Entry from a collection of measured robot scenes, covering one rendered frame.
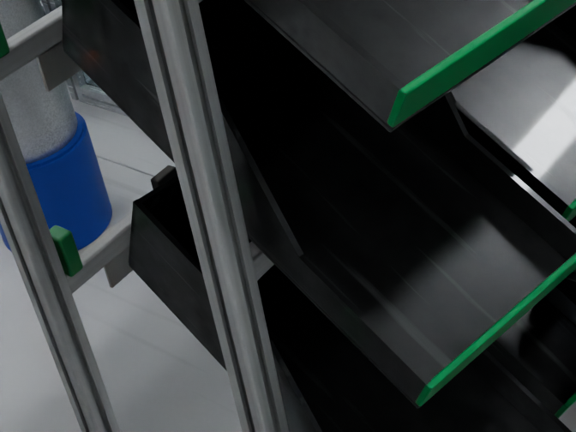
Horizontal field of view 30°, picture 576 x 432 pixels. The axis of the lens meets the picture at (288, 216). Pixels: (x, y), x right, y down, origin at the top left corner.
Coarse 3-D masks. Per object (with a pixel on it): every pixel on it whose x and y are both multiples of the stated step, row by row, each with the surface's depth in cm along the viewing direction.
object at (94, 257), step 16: (48, 16) 63; (32, 32) 61; (48, 32) 62; (16, 48) 61; (32, 48) 61; (48, 48) 62; (0, 64) 60; (16, 64) 61; (0, 80) 60; (128, 224) 73; (96, 240) 72; (112, 240) 72; (128, 240) 73; (80, 256) 71; (96, 256) 71; (112, 256) 72; (256, 256) 55; (80, 272) 70; (96, 272) 71; (256, 272) 56
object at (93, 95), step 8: (48, 0) 167; (56, 0) 166; (48, 8) 168; (56, 8) 167; (80, 72) 175; (72, 80) 176; (80, 80) 175; (72, 88) 177; (80, 88) 176; (88, 88) 175; (96, 88) 174; (72, 96) 178; (80, 96) 177; (88, 96) 176; (96, 96) 174; (104, 96) 173; (88, 104) 177; (96, 104) 175; (104, 104) 174; (112, 104) 173; (120, 112) 172
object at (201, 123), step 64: (192, 0) 45; (192, 64) 46; (0, 128) 61; (192, 128) 48; (0, 192) 63; (192, 192) 51; (64, 320) 69; (256, 320) 56; (64, 384) 74; (256, 384) 58
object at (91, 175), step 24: (72, 144) 139; (48, 168) 137; (72, 168) 139; (96, 168) 145; (48, 192) 139; (72, 192) 141; (96, 192) 145; (48, 216) 141; (72, 216) 142; (96, 216) 146
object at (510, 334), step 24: (528, 312) 74; (552, 312) 74; (504, 336) 73; (528, 336) 73; (552, 336) 73; (504, 360) 71; (528, 360) 72; (552, 360) 72; (528, 384) 70; (552, 384) 71; (552, 408) 69
